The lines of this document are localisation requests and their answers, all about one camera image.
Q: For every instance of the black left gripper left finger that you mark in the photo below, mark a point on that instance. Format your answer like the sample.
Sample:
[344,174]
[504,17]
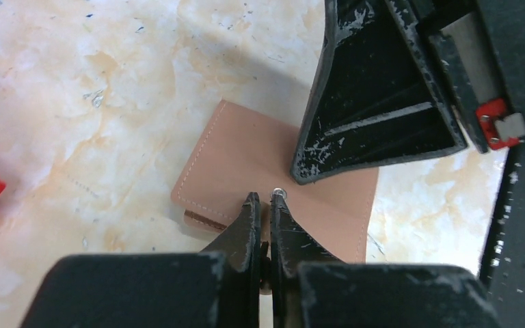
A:
[215,287]

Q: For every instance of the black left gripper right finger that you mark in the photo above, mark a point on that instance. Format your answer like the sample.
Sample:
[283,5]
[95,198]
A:
[313,288]

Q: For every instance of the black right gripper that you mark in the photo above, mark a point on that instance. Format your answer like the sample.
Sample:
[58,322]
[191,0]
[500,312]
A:
[405,81]

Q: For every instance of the brown leather card holder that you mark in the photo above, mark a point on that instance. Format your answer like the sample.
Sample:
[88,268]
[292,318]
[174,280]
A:
[242,151]

